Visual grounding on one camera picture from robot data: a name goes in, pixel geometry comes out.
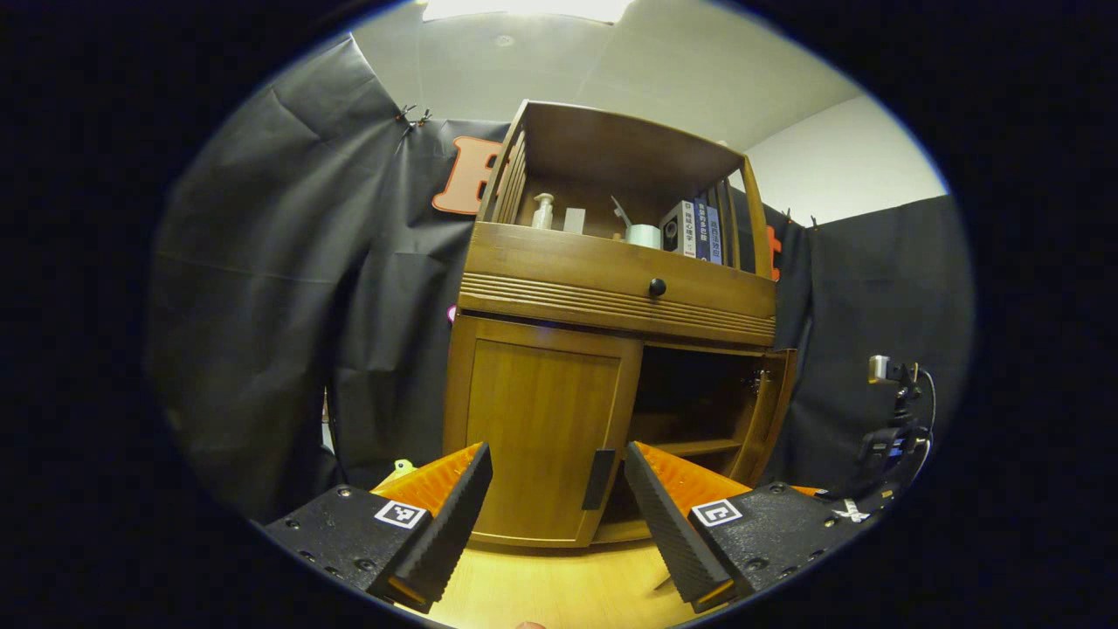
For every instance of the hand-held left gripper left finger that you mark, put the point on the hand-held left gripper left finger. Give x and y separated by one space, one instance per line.
454 515

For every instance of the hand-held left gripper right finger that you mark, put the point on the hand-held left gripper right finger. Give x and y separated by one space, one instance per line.
664 524

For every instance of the wooden shoe cabinet door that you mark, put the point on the wooden shoe cabinet door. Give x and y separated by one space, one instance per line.
769 411
541 419

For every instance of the wooden double-door shoe cabinet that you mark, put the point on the wooden double-door shoe cabinet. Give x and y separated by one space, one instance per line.
629 148

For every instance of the metal door hinge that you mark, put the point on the metal door hinge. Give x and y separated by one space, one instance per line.
756 381

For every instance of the wooden cabinet drawer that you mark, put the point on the wooden cabinet drawer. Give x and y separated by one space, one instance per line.
568 262

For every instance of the black drawer knob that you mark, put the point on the black drawer knob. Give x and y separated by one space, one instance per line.
657 287

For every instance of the light blue book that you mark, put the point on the light blue book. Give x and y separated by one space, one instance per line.
714 234

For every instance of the black backdrop cloth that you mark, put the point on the black backdrop cloth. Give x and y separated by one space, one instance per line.
262 306

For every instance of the white pump bottle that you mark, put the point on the white pump bottle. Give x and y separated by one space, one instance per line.
542 214

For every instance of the small white box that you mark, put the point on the small white box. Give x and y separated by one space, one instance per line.
574 221

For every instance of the ceiling light panel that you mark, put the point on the ceiling light panel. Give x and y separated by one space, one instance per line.
524 9

